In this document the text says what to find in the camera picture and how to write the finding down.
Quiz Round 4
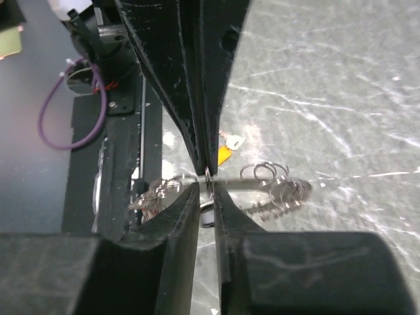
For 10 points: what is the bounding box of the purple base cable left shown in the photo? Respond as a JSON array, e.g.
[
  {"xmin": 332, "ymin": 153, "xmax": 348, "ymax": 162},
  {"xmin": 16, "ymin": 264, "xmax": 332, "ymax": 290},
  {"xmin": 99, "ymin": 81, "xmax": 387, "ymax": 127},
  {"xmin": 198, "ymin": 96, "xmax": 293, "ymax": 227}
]
[{"xmin": 37, "ymin": 55, "xmax": 109, "ymax": 151}]

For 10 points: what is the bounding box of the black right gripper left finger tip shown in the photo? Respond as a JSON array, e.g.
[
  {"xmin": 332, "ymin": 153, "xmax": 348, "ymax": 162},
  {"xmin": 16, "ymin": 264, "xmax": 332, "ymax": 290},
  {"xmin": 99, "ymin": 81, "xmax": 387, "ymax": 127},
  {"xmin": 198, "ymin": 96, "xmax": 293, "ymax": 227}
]
[{"xmin": 1, "ymin": 183, "xmax": 200, "ymax": 314}]

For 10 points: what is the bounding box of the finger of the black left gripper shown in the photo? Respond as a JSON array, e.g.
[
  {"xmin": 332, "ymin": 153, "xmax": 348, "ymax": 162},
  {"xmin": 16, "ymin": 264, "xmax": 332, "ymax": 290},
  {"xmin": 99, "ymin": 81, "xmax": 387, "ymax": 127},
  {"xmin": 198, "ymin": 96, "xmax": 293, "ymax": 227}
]
[{"xmin": 178, "ymin": 1, "xmax": 251, "ymax": 174}]

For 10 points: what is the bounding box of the yellow tag key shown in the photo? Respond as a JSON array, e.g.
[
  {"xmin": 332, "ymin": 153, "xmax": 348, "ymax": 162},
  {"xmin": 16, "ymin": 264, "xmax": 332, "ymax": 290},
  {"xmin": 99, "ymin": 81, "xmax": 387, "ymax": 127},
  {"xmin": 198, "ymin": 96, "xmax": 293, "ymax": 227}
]
[{"xmin": 218, "ymin": 131, "xmax": 245, "ymax": 166}]

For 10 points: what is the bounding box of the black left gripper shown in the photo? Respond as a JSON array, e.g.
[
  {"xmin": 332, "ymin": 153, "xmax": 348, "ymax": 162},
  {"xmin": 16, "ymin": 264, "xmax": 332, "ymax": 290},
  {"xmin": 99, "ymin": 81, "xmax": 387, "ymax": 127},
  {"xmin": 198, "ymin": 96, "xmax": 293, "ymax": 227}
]
[{"xmin": 60, "ymin": 1, "xmax": 205, "ymax": 175}]

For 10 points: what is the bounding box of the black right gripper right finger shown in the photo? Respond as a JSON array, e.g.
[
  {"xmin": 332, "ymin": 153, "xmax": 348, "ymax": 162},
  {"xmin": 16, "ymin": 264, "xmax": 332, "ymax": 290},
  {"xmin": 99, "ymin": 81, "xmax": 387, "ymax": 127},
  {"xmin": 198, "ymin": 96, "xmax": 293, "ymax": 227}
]
[{"xmin": 214, "ymin": 185, "xmax": 417, "ymax": 314}]

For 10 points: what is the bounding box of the metal disc keyring with rings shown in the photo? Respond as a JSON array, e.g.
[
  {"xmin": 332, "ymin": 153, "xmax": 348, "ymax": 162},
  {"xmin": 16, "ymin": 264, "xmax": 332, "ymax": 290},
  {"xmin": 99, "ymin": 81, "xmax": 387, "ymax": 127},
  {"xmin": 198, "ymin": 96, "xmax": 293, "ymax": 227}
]
[{"xmin": 128, "ymin": 161, "xmax": 312, "ymax": 225}]

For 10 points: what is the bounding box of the black head key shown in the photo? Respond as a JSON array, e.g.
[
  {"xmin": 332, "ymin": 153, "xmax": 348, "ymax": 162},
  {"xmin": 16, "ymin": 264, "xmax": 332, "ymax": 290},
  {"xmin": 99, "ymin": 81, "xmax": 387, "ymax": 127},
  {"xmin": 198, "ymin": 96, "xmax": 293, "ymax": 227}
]
[{"xmin": 200, "ymin": 167, "xmax": 214, "ymax": 228}]

